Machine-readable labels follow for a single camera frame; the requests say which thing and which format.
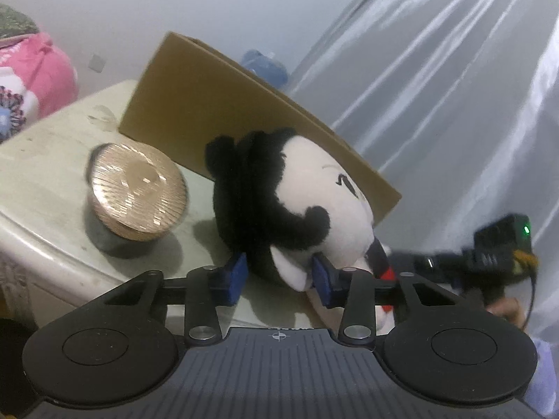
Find blue water bottle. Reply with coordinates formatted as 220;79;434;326
240;49;289;93

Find brown cardboard box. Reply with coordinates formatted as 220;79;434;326
118;31;402;228

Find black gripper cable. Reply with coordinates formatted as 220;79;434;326
521;268;539;329

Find person's right hand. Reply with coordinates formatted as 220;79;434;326
486;297;525;328

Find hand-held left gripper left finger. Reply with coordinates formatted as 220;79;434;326
87;252;249;345

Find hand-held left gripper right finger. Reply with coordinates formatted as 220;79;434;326
310;255;471;346

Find black and white plush toy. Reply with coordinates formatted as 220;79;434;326
205;127;399;333

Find gold lid jar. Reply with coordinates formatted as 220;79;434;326
85;142;189;255

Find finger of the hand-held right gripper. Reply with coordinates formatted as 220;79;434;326
385;251;434;279

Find person's right forearm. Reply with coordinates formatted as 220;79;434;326
522;335;559;418

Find green patterned cloth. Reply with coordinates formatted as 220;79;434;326
0;3;41;50

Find white satin curtain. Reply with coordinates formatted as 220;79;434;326
286;0;559;341

